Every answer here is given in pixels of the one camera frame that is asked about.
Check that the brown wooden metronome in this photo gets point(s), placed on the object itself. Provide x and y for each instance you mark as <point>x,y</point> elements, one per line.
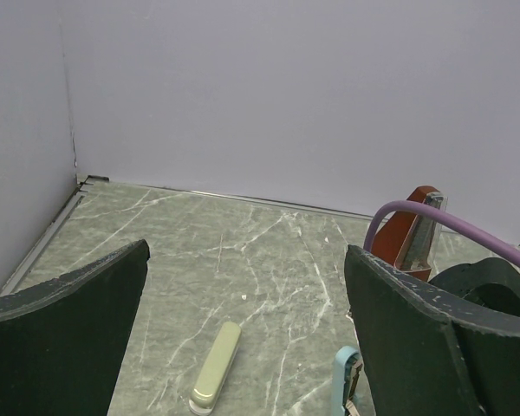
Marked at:
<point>407,241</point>

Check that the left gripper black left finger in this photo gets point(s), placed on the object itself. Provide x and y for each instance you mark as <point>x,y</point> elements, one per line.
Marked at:
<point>62,342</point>

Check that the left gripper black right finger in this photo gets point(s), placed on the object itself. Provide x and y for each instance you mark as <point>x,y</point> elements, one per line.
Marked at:
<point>427,351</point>

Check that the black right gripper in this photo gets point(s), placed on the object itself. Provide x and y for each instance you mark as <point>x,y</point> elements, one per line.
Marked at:
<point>492,283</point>

